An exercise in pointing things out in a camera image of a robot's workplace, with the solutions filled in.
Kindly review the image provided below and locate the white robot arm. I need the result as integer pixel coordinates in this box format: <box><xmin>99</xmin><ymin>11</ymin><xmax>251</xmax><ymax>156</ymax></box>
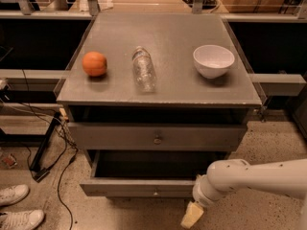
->
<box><xmin>181</xmin><ymin>159</ymin><xmax>307</xmax><ymax>230</ymax></box>

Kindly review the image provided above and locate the grey drawer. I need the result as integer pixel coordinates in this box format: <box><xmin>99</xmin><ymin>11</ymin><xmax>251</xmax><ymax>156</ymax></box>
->
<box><xmin>68</xmin><ymin>122</ymin><xmax>247</xmax><ymax>151</ymax></box>
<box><xmin>81</xmin><ymin>150</ymin><xmax>228</xmax><ymax>198</ymax></box>

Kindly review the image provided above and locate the coiled black cable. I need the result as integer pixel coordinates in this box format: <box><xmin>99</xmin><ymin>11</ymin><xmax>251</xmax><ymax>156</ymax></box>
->
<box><xmin>177</xmin><ymin>0</ymin><xmax>221</xmax><ymax>11</ymax></box>

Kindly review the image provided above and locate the grey top drawer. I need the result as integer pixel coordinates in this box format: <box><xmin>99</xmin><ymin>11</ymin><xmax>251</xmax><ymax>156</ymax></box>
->
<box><xmin>68</xmin><ymin>122</ymin><xmax>247</xmax><ymax>151</ymax></box>

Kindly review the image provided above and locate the white bowl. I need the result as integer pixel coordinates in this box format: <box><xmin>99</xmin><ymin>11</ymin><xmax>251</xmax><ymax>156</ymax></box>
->
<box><xmin>193</xmin><ymin>45</ymin><xmax>235</xmax><ymax>79</ymax></box>

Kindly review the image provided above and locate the black metal stand leg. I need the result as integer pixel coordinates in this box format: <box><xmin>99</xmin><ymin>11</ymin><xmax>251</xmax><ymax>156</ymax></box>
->
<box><xmin>30</xmin><ymin>112</ymin><xmax>60</xmax><ymax>183</ymax></box>

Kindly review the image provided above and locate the white sneaker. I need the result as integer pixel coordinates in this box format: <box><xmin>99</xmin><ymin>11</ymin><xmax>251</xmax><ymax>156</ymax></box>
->
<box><xmin>0</xmin><ymin>184</ymin><xmax>30</xmax><ymax>206</ymax></box>
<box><xmin>0</xmin><ymin>210</ymin><xmax>45</xmax><ymax>230</ymax></box>

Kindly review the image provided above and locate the white sneaker upper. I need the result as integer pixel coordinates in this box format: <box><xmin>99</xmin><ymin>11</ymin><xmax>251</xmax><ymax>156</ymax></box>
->
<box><xmin>0</xmin><ymin>184</ymin><xmax>30</xmax><ymax>206</ymax></box>

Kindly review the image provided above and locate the orange ball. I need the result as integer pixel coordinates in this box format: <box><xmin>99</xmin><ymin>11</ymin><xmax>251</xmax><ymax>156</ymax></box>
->
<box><xmin>82</xmin><ymin>52</ymin><xmax>107</xmax><ymax>77</ymax></box>

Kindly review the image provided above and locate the black floor cable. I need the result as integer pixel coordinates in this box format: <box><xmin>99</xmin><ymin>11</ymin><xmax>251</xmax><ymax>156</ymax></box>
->
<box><xmin>18</xmin><ymin>69</ymin><xmax>80</xmax><ymax>230</ymax></box>

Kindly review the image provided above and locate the clear plastic water bottle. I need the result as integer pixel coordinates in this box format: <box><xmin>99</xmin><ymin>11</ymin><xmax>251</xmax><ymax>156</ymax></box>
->
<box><xmin>132</xmin><ymin>46</ymin><xmax>156</xmax><ymax>93</ymax></box>

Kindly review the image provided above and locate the grey drawer cabinet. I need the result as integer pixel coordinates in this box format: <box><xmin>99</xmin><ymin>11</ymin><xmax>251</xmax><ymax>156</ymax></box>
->
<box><xmin>53</xmin><ymin>12</ymin><xmax>269</xmax><ymax>198</ymax></box>

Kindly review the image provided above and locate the white sneaker lower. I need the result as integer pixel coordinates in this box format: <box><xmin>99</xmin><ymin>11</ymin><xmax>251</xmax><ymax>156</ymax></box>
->
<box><xmin>0</xmin><ymin>210</ymin><xmax>45</xmax><ymax>230</ymax></box>

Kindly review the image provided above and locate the small red floor object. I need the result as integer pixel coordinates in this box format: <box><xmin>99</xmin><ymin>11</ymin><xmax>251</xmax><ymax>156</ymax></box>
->
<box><xmin>2</xmin><ymin>154</ymin><xmax>17</xmax><ymax>169</ymax></box>

